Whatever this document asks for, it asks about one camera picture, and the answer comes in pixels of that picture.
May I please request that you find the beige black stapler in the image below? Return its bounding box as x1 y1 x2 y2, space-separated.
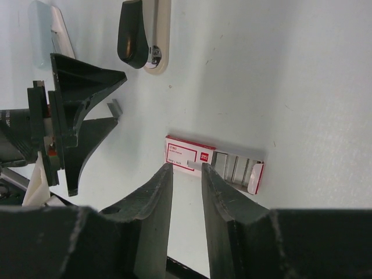
117 0 171 75

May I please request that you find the red white staple box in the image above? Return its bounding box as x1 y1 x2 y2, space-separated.
164 135 264 195

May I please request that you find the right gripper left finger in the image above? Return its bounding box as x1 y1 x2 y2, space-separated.
1 163 173 278

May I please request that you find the silver staple strip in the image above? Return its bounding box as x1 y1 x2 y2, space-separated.
187 160 202 171

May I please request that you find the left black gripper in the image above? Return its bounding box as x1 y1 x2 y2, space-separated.
1 53 127 196

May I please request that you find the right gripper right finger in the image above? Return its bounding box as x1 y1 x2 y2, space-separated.
202 163 371 278

